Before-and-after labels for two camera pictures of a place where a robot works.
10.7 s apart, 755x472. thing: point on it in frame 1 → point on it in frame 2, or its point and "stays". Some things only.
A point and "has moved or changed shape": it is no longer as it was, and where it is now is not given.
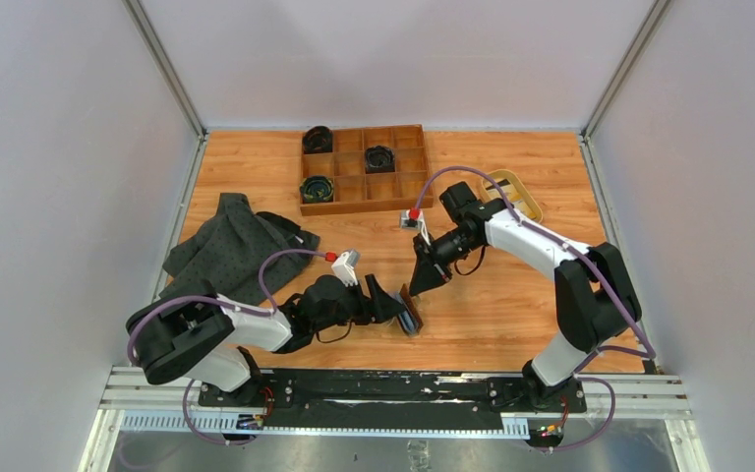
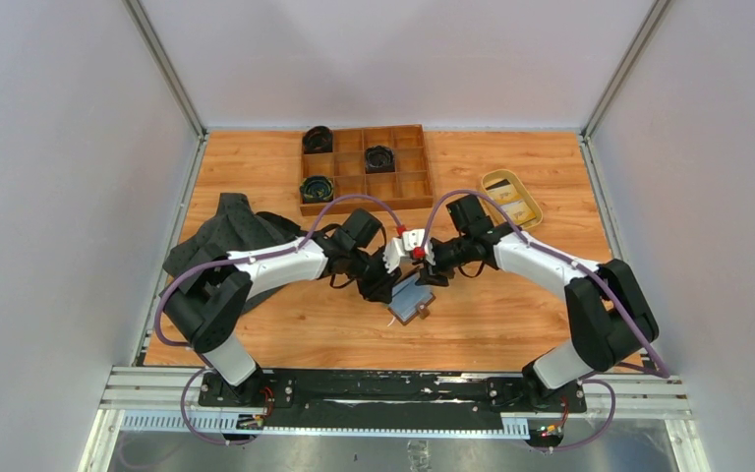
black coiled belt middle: x=379 y=159 stays
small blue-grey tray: x=410 y=321 has moved or changed shape
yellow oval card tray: x=517 y=193 stays
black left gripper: x=380 y=307 → x=379 y=289
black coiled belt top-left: x=318 y=140 stays
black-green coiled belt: x=317 y=189 stays
